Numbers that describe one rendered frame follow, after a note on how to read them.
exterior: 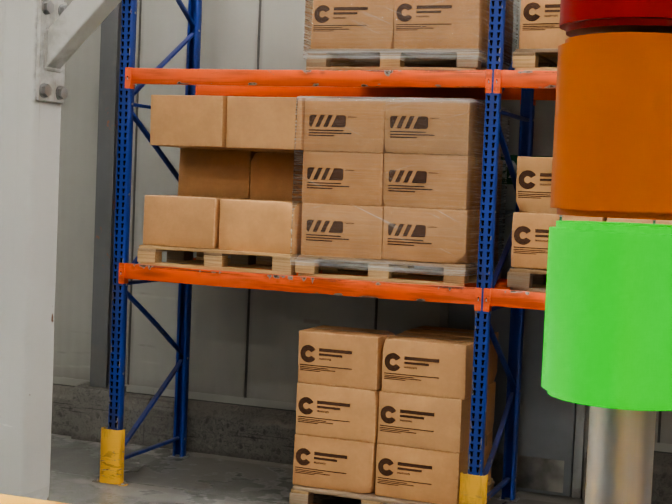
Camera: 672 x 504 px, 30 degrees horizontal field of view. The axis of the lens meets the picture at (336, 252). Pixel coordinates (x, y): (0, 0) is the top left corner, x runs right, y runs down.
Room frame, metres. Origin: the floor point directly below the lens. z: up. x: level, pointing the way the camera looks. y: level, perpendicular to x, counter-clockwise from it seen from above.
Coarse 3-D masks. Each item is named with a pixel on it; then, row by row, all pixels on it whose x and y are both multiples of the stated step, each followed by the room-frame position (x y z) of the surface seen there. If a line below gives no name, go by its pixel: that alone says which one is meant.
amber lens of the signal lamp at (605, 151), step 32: (640, 32) 0.36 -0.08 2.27; (576, 64) 0.37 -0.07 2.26; (608, 64) 0.36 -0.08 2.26; (640, 64) 0.36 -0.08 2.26; (576, 96) 0.37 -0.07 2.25; (608, 96) 0.36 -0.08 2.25; (640, 96) 0.36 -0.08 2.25; (576, 128) 0.37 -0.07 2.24; (608, 128) 0.36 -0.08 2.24; (640, 128) 0.36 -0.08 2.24; (576, 160) 0.37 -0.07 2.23; (608, 160) 0.36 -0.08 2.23; (640, 160) 0.36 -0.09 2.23; (576, 192) 0.37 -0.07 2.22; (608, 192) 0.36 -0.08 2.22; (640, 192) 0.36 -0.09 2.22
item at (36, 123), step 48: (0, 0) 2.82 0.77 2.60; (0, 48) 2.82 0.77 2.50; (0, 96) 2.82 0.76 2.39; (0, 144) 2.82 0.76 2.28; (48, 144) 2.85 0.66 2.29; (0, 192) 2.82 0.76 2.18; (48, 192) 2.86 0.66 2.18; (0, 240) 2.82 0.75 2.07; (48, 240) 2.86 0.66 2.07; (0, 288) 2.81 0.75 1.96; (48, 288) 2.87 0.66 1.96; (0, 336) 2.81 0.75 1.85; (48, 336) 2.87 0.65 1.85; (0, 384) 2.81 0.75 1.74; (48, 384) 2.88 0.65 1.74; (0, 432) 2.81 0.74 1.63; (48, 432) 2.89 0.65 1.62; (0, 480) 2.81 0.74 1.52; (48, 480) 2.89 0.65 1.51
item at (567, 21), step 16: (576, 0) 0.37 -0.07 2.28; (592, 0) 0.36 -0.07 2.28; (608, 0) 0.36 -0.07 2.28; (624, 0) 0.36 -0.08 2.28; (640, 0) 0.36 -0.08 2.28; (656, 0) 0.36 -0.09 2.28; (560, 16) 0.38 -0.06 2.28; (576, 16) 0.37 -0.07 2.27; (592, 16) 0.36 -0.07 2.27; (608, 16) 0.36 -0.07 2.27; (624, 16) 0.36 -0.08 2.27; (640, 16) 0.36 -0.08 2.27; (656, 16) 0.36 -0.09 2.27; (576, 32) 0.38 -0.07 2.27; (592, 32) 0.38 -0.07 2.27; (608, 32) 0.38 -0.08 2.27; (656, 32) 0.37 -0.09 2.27
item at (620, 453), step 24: (600, 408) 0.38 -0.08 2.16; (600, 432) 0.37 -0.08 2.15; (624, 432) 0.37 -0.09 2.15; (648, 432) 0.37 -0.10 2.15; (600, 456) 0.37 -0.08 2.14; (624, 456) 0.37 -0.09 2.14; (648, 456) 0.37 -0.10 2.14; (600, 480) 0.37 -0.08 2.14; (624, 480) 0.37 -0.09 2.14; (648, 480) 0.38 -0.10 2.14
